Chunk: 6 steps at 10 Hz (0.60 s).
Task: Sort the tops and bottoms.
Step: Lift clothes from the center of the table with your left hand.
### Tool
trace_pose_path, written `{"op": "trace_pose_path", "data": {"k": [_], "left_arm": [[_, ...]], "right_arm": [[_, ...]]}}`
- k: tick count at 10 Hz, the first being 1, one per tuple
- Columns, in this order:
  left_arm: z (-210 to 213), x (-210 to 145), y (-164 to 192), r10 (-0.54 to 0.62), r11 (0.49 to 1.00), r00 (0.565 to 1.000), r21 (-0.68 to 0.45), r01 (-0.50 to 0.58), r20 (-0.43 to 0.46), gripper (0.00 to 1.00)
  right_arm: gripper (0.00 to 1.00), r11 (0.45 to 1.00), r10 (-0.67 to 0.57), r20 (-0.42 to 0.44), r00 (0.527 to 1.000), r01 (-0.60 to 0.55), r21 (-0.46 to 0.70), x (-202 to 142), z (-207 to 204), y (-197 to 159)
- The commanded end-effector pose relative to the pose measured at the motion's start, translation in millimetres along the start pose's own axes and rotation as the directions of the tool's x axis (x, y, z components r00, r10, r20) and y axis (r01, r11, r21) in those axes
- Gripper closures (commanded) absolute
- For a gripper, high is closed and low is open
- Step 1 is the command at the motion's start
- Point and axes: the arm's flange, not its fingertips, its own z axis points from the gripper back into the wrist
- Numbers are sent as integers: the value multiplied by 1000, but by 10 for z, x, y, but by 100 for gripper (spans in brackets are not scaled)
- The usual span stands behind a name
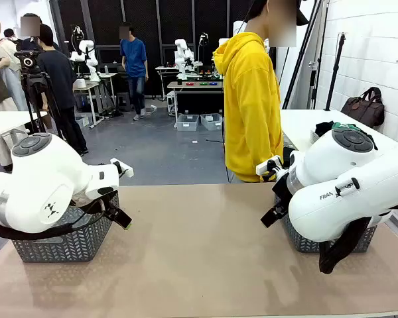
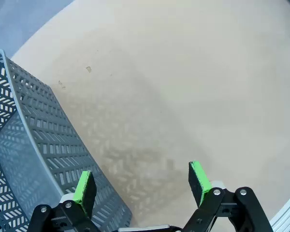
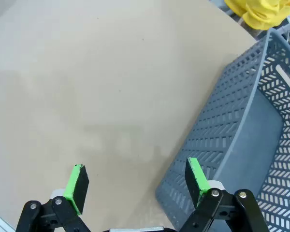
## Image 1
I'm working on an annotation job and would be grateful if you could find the large white table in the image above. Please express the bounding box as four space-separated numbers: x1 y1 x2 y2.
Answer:
280 109 398 153

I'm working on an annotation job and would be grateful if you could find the clear plastic storage bin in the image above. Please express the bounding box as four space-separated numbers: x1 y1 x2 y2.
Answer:
200 113 223 131
176 114 199 132

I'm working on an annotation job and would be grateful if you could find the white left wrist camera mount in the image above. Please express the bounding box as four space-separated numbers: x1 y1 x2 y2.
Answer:
110 158 134 178

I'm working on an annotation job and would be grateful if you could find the black tripod stand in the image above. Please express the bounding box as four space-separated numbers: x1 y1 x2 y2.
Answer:
281 0 330 110

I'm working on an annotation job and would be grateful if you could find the beige dressed mannequin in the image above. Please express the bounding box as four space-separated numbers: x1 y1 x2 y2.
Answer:
0 19 27 112

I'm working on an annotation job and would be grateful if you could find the person in blue shirt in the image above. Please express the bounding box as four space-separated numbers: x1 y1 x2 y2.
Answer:
119 25 149 122

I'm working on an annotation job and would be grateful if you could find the small white desk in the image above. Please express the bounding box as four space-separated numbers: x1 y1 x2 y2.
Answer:
0 111 49 166

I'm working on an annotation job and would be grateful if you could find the black garment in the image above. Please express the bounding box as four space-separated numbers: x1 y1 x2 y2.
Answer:
314 121 336 136

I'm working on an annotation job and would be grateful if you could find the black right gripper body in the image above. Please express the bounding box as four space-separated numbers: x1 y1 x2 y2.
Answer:
271 172 291 213

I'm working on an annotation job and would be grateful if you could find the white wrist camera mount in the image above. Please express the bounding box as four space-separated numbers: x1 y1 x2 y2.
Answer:
255 154 283 176
110 158 134 178

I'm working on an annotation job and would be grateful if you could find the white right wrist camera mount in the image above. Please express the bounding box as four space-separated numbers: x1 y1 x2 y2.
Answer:
255 154 283 176

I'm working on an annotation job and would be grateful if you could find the person in yellow hoodie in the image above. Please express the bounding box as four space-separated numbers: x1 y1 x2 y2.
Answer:
213 0 314 184

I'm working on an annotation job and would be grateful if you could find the brown leather bag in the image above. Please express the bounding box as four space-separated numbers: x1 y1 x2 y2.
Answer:
340 86 385 129

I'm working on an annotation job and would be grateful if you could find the black light stand pole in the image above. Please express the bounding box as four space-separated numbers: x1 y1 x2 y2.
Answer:
324 32 348 112

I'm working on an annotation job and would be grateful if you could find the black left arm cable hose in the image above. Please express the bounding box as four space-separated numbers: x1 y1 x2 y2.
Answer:
0 197 109 241

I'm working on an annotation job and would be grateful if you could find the background work table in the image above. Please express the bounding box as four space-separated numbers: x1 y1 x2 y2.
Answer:
167 81 225 129

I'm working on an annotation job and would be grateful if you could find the grey woven plastic basket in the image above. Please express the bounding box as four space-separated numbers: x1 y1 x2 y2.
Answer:
274 193 377 254
11 191 120 264

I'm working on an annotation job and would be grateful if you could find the video camera on tripod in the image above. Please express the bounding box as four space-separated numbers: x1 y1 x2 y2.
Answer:
15 50 64 133

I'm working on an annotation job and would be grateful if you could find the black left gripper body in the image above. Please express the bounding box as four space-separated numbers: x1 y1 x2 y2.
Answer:
101 191 121 216

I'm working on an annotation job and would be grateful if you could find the person in black shirt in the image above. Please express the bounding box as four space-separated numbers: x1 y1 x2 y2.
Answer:
36 23 89 156

